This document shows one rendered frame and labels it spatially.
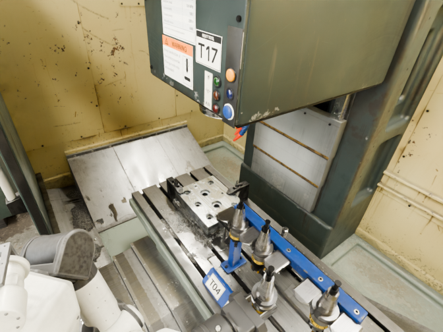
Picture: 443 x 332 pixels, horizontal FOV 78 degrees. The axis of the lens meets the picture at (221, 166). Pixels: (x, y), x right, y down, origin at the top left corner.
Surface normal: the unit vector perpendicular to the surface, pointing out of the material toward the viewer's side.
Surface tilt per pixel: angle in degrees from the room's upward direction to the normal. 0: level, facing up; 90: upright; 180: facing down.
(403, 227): 90
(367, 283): 0
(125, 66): 90
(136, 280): 8
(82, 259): 65
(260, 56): 90
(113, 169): 24
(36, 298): 18
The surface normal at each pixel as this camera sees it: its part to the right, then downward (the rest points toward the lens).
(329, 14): 0.59, 0.49
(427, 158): -0.80, 0.30
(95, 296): 0.78, -0.06
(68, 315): 0.89, -0.41
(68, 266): 0.91, -0.21
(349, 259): 0.05, -0.82
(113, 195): 0.30, -0.55
